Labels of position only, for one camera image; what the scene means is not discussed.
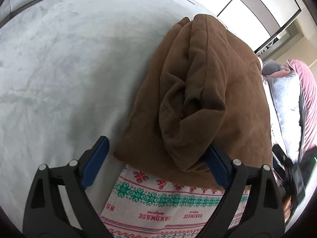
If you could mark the dark shelf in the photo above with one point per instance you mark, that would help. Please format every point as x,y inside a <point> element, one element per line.
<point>268,45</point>

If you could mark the white wardrobe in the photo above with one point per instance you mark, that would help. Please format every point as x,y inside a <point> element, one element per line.
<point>255,5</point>

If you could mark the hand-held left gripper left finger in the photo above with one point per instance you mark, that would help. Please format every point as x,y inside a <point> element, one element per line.
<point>95,163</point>

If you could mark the grey plush blanket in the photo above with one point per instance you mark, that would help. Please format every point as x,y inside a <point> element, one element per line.
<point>74,79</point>

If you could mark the light blue towel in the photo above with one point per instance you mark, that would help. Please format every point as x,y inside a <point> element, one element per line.
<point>287,109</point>

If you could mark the brown sweatshirt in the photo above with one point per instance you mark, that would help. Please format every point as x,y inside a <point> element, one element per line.
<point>203,91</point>

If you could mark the pink garment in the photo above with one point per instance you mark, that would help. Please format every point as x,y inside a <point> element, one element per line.
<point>308,91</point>

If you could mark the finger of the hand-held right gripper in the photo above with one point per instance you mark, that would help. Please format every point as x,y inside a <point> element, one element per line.
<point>279,155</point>

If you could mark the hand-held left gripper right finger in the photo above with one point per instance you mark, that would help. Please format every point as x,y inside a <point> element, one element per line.
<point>218,168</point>

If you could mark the white patterned knit cloth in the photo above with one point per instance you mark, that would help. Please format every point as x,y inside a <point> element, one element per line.
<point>158,203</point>

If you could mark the person's right forearm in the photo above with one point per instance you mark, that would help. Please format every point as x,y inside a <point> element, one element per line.
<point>287,209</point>

